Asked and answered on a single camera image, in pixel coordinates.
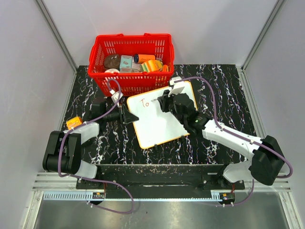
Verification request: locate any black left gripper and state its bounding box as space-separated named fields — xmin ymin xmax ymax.
xmin=103 ymin=103 xmax=139 ymax=125

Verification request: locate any yellow framed whiteboard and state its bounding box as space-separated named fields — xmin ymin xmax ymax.
xmin=127 ymin=86 xmax=189 ymax=149

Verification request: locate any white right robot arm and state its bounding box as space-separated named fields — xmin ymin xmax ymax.
xmin=157 ymin=90 xmax=284 ymax=189

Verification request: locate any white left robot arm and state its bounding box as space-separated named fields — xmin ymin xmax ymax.
xmin=42 ymin=104 xmax=139 ymax=189

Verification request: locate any orange yellow snack box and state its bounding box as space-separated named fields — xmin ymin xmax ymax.
xmin=140 ymin=60 xmax=163 ymax=73

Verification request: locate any red plastic shopping basket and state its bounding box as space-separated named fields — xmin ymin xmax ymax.
xmin=88 ymin=33 xmax=175 ymax=96

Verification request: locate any pink small box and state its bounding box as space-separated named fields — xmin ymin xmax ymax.
xmin=120 ymin=68 xmax=141 ymax=73

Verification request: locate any orange cylindrical can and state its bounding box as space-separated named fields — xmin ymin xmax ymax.
xmin=133 ymin=54 xmax=156 ymax=64

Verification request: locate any white round container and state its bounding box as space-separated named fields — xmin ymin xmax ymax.
xmin=105 ymin=68 xmax=120 ymax=74

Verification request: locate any teal small box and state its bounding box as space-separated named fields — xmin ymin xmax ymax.
xmin=120 ymin=55 xmax=133 ymax=69

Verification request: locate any brown round bread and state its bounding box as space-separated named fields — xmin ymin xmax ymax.
xmin=103 ymin=54 xmax=121 ymax=70

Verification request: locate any orange juice carton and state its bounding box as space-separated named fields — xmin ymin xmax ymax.
xmin=66 ymin=116 xmax=83 ymax=130

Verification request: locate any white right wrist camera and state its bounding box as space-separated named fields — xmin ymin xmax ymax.
xmin=168 ymin=76 xmax=185 ymax=97

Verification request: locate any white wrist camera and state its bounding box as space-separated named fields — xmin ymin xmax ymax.
xmin=168 ymin=76 xmax=185 ymax=97
xmin=110 ymin=90 xmax=123 ymax=107

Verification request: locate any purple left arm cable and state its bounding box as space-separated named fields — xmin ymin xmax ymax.
xmin=58 ymin=78 xmax=135 ymax=214

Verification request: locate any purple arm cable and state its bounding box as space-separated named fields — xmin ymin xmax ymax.
xmin=58 ymin=78 xmax=135 ymax=214
xmin=173 ymin=76 xmax=294 ymax=207

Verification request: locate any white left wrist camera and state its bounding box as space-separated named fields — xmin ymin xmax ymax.
xmin=110 ymin=90 xmax=123 ymax=107

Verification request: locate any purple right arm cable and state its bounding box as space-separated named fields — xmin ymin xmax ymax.
xmin=173 ymin=76 xmax=294 ymax=207

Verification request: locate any grey cable duct rail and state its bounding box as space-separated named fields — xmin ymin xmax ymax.
xmin=43 ymin=191 xmax=223 ymax=203

